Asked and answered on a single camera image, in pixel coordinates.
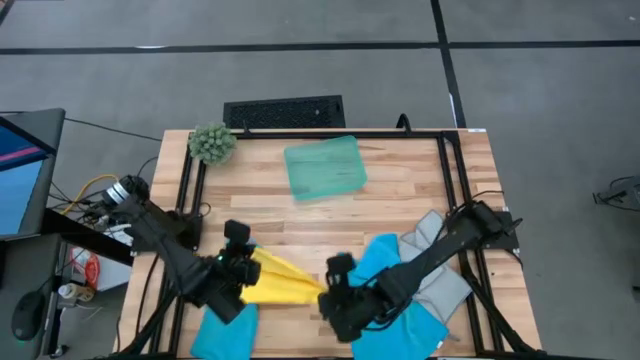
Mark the white power adapter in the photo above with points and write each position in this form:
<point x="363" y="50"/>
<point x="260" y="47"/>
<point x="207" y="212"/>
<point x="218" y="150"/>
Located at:
<point x="120" y="235"/>

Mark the blue towel with white tag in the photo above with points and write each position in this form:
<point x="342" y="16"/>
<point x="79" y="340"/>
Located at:
<point x="410" y="335"/>

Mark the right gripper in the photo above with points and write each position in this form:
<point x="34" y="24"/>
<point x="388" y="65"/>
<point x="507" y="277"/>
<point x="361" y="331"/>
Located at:
<point x="341" y="269"/>

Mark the green translucent plastic bin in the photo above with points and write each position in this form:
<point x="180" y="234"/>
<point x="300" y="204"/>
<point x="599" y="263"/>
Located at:
<point x="325" y="167"/>

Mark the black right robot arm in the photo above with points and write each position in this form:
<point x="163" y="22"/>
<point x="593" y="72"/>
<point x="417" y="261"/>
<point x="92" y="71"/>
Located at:
<point x="435" y="255"/>

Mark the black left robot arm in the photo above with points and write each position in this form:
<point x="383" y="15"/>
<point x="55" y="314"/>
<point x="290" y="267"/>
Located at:
<point x="175" y="255"/>

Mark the blue microfiber towel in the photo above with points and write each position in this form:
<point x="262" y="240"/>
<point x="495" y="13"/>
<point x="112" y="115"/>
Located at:
<point x="225" y="335"/>

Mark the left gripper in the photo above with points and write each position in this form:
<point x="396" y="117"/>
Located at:
<point x="237" y="232"/>

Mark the beige tape roll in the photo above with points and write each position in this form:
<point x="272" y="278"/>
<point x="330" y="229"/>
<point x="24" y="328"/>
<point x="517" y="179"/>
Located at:
<point x="75" y="292"/>

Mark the black perforated grille box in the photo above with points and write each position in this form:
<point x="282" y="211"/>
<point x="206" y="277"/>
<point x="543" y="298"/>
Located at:
<point x="285" y="112"/>

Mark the black side desk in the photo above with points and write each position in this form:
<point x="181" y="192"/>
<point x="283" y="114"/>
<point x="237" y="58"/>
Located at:
<point x="30" y="270"/>

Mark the computer monitor with blue screen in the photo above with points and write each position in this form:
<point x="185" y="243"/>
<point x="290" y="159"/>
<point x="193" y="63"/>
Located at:
<point x="20" y="190"/>

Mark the green artificial potted plant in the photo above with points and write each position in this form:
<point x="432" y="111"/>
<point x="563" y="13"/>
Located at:
<point x="212" y="144"/>

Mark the yellow microfiber towel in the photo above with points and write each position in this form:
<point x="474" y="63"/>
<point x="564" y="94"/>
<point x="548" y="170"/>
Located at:
<point x="285" y="285"/>

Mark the black computer mouse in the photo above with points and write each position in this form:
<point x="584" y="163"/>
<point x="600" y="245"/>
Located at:
<point x="29" y="315"/>

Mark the grey waffle-weave towel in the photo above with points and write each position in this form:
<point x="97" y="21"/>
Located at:
<point x="450" y="295"/>

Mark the black aluminium table frame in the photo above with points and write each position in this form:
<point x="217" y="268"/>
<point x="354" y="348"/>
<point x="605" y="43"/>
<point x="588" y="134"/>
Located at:
<point x="325" y="135"/>

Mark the red and white bag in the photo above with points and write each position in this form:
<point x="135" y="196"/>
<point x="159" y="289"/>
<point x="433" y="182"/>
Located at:
<point x="92" y="270"/>

